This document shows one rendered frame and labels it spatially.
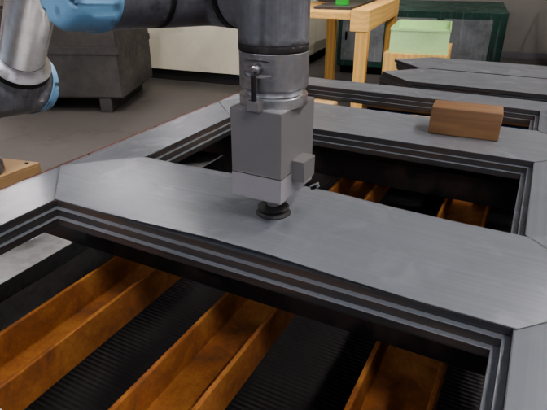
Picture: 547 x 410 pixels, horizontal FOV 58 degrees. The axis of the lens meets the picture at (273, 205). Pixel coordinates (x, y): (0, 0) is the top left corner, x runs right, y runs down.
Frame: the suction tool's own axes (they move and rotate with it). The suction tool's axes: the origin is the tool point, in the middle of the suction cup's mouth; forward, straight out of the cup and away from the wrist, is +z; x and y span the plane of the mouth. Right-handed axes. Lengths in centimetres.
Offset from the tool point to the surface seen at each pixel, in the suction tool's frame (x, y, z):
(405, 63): 11, 107, -1
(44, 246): 44.6, -1.5, 15.8
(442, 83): -4, 83, -1
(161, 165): 23.4, 6.8, -0.6
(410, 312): -19.6, -9.4, 0.3
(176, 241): 8.0, -9.3, 0.4
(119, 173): 26.8, 1.3, -0.6
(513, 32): 17, 686, 53
